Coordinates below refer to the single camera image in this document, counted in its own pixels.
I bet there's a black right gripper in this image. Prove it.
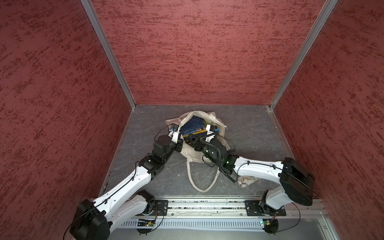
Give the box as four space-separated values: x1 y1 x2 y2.
188 133 220 165

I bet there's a beige canvas tote bag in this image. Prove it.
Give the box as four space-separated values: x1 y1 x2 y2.
166 111 227 193

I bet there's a navy blue book top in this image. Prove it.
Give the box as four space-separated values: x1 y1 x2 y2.
180 116 206 136

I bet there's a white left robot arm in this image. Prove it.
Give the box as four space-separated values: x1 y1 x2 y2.
67 133 184 240

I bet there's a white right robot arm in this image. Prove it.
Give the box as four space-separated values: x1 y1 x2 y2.
192 138 315 216

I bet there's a yellow spine book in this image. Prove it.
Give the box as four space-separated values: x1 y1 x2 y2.
182 129 207 139

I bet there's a crumpled white cloth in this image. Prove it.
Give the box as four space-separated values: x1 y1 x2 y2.
237 176 260 188

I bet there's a left circuit board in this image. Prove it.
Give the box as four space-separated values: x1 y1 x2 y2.
137 219 157 228

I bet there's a circuit board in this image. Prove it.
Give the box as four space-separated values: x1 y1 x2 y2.
262 219 279 234
137 219 157 228

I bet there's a right circuit board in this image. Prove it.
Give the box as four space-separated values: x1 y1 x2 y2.
262 219 279 234

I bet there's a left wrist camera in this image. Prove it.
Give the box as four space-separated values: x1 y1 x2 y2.
169 124 180 136

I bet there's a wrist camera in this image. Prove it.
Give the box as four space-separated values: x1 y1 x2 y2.
206 125 218 135
169 124 180 136

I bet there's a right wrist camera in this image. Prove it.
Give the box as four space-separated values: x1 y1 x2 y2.
206 125 218 135

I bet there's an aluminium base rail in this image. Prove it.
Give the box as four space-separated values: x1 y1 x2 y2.
115 197 339 240

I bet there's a left aluminium corner post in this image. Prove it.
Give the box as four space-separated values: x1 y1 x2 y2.
81 0 137 110

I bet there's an aluminium corner post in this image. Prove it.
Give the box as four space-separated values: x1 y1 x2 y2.
268 0 338 113
81 0 137 110

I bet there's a right aluminium corner post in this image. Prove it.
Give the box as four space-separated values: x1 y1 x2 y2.
268 0 338 113

